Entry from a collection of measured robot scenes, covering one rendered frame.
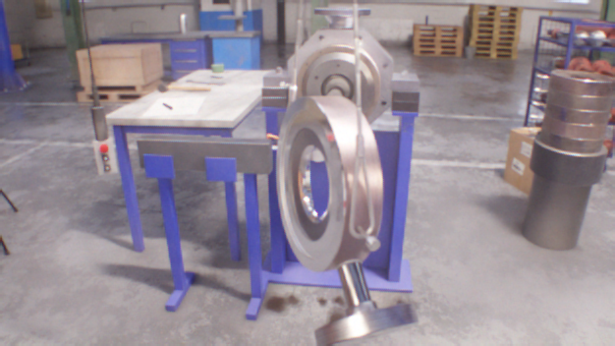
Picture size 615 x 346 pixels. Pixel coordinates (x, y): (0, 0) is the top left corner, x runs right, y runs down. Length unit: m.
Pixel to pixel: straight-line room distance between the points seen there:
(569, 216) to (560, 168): 0.34
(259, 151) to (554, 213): 1.89
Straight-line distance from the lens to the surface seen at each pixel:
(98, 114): 1.61
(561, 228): 3.09
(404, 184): 2.24
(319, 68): 1.94
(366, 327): 0.80
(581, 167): 2.91
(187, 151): 2.06
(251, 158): 1.97
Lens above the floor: 1.49
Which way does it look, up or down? 22 degrees down
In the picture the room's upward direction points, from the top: straight up
